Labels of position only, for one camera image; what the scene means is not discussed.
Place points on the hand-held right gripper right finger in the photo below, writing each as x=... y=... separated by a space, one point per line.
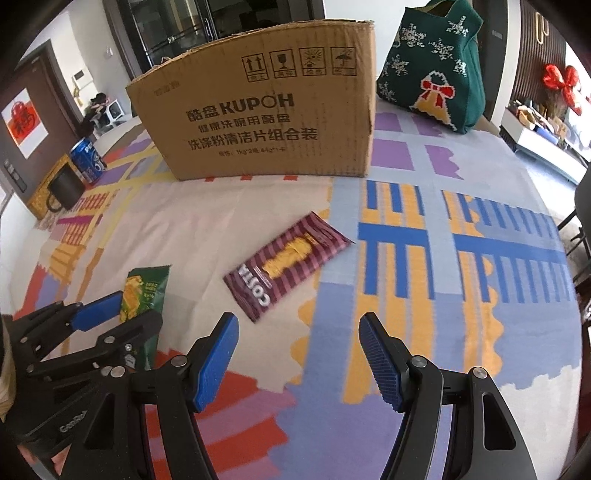
x=381 y=364

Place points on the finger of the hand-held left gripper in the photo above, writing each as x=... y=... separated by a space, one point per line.
x=138 y=330
x=99 y=310

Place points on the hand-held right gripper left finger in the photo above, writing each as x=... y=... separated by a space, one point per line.
x=214 y=364

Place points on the dark green snack packet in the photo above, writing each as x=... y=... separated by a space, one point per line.
x=147 y=295

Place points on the maroon striped biscuit packet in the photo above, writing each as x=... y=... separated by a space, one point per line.
x=286 y=272

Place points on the cardboard box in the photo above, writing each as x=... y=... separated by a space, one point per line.
x=258 y=115

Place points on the colourful printed tablecloth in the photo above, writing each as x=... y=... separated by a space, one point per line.
x=415 y=277

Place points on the black mug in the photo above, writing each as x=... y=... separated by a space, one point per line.
x=67 y=189

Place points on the blue soda can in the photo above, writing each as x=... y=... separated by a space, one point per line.
x=87 y=159

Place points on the dark brown door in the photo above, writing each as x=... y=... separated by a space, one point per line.
x=55 y=115

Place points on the white chair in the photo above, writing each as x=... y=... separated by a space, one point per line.
x=113 y=110

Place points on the red and white door poster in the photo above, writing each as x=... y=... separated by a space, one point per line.
x=23 y=122

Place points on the black chair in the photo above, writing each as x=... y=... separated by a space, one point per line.
x=582 y=203

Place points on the white low cabinet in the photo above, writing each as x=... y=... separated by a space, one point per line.
x=545 y=147

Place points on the black glass door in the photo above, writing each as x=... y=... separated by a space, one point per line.
x=184 y=32

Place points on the pile of small boxes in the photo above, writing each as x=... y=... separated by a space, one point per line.
x=540 y=120

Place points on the green knitted bag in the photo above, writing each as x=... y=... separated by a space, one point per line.
x=415 y=46

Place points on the red bow decoration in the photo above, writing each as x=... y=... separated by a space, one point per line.
x=561 y=81

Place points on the black wall switch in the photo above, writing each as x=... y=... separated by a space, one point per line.
x=13 y=175

